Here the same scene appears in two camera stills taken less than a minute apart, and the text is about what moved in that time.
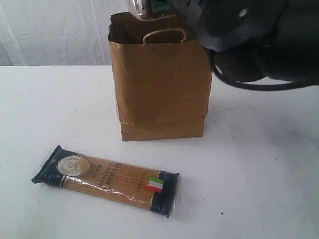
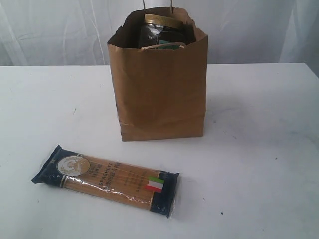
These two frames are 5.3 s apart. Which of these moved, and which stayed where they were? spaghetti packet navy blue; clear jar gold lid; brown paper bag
Moved: clear jar gold lid
Stayed: spaghetti packet navy blue; brown paper bag
